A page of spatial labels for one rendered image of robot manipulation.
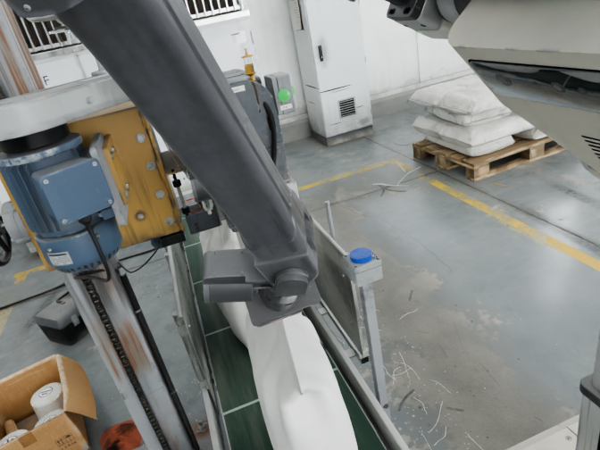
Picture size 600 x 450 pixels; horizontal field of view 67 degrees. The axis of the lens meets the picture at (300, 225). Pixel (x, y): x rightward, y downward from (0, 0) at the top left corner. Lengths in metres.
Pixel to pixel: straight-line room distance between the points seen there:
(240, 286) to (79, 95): 0.52
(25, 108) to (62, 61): 2.95
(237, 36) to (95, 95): 2.99
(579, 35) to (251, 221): 0.40
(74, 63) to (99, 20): 3.55
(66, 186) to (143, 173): 0.30
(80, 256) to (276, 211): 0.62
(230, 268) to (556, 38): 0.44
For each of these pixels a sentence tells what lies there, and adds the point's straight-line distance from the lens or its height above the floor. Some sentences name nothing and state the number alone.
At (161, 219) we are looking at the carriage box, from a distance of 1.16.
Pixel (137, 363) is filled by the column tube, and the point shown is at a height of 0.65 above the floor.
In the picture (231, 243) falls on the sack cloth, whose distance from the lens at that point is 1.46.
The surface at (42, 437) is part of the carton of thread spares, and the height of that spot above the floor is 0.18.
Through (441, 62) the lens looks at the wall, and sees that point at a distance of 6.22.
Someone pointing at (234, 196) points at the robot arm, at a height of 1.35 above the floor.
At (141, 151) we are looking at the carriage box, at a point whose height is 1.24.
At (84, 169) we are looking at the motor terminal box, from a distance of 0.87.
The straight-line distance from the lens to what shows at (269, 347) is 1.00.
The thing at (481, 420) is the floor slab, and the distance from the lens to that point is 1.93.
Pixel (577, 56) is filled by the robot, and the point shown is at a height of 1.38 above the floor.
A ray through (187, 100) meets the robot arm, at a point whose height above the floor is 1.44.
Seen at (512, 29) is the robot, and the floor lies 1.40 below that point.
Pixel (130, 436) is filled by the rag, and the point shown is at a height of 0.02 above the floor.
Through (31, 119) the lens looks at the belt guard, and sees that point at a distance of 0.89.
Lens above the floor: 1.49
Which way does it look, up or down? 26 degrees down
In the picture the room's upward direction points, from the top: 12 degrees counter-clockwise
